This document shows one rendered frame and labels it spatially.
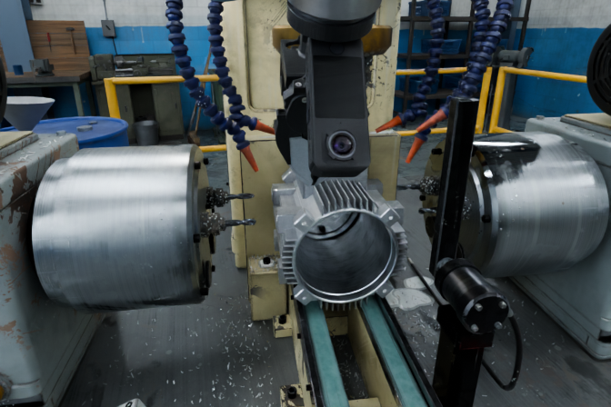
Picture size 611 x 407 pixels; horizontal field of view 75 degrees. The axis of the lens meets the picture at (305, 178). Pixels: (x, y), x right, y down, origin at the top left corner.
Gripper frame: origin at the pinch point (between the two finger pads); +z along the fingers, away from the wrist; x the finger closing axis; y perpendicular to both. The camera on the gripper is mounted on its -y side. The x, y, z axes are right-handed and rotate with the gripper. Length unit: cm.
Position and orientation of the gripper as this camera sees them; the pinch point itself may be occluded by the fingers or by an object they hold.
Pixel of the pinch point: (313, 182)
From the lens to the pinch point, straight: 45.6
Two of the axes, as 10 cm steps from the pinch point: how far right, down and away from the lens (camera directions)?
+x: -9.9, 0.5, -1.3
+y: -1.2, -7.7, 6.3
